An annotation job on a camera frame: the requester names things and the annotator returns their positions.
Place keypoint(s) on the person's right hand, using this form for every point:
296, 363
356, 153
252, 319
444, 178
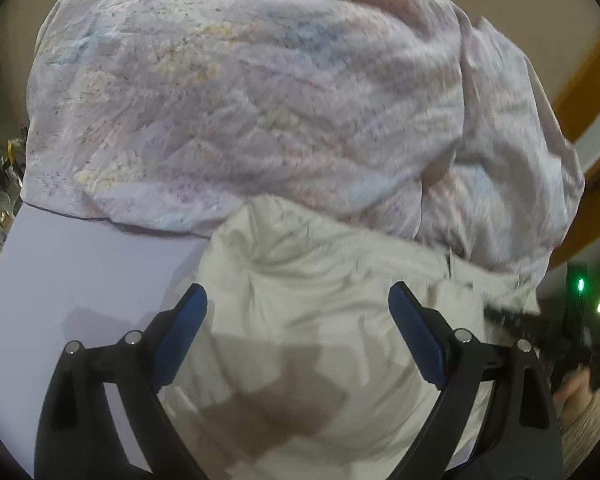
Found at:
577, 390

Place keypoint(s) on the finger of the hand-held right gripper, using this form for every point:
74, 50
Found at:
512, 319

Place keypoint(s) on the beige puffer jacket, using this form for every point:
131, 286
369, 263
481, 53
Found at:
305, 310

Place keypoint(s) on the lavender bed sheet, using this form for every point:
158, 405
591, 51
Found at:
80, 270

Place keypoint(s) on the floral pastel duvet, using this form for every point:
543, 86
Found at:
230, 110

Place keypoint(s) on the person's right forearm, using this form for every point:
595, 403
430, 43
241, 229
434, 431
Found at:
592, 435

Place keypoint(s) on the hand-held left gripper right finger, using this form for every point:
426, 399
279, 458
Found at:
415, 332

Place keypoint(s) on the wooden door frame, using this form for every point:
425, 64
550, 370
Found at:
595, 85

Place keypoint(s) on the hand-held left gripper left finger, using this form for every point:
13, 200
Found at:
180, 332

